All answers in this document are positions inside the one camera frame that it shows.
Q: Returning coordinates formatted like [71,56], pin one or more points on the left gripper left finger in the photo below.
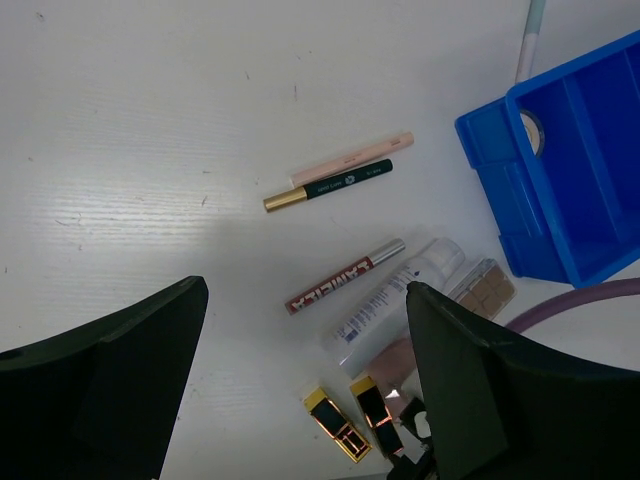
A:
[101,401]

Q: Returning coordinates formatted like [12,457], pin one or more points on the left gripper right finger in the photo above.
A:
[502,406]

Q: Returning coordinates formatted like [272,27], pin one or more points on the black gold lipstick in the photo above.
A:
[377,416]
[337,425]

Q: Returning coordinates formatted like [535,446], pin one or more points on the clear white lotion bottle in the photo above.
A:
[381,318]

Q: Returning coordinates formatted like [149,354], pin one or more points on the blue plastic organizer tray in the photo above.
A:
[572,214]

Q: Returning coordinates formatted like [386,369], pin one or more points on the pink highlighter stick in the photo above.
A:
[352,160]

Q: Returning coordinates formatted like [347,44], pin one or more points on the green gold makeup pen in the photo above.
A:
[327,185]

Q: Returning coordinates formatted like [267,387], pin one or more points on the pink square compact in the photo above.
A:
[395,373]

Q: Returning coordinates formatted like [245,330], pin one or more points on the brown eyeshadow palette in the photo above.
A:
[484,289]

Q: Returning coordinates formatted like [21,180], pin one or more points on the light blue white pen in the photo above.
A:
[529,40]

